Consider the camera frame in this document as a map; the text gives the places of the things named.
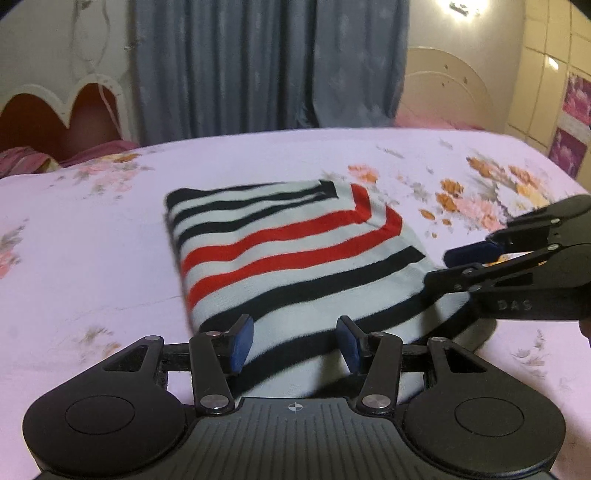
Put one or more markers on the floral pink bed sheet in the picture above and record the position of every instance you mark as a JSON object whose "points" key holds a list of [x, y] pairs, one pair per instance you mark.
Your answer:
{"points": [[87, 267]]}

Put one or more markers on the striped knit sweater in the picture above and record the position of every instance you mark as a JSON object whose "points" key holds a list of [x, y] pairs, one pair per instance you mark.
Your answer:
{"points": [[296, 257]]}

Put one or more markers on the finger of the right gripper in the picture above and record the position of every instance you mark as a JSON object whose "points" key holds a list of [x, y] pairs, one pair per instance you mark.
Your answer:
{"points": [[483, 252]]}

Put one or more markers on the cream round headboard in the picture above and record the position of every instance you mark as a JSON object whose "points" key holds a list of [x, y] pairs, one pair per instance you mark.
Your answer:
{"points": [[441, 91]]}

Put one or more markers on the pink flower wall poster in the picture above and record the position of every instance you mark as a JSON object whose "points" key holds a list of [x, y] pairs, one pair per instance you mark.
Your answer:
{"points": [[571, 142]]}

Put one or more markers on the blue grey curtain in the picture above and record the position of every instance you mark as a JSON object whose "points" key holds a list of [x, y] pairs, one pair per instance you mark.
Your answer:
{"points": [[210, 68]]}

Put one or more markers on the wall lamp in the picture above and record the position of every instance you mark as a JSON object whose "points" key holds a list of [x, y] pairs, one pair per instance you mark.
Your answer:
{"points": [[465, 8]]}

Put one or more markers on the magenta pillow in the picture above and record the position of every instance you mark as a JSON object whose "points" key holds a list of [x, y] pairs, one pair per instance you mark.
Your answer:
{"points": [[104, 149]]}

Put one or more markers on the red white heart headboard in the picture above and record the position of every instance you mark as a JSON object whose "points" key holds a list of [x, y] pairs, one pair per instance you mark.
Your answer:
{"points": [[94, 113]]}

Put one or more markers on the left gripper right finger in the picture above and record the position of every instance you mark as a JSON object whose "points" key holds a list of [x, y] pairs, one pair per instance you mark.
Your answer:
{"points": [[377, 357]]}

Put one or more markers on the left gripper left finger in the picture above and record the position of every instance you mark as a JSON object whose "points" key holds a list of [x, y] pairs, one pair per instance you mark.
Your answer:
{"points": [[215, 355]]}

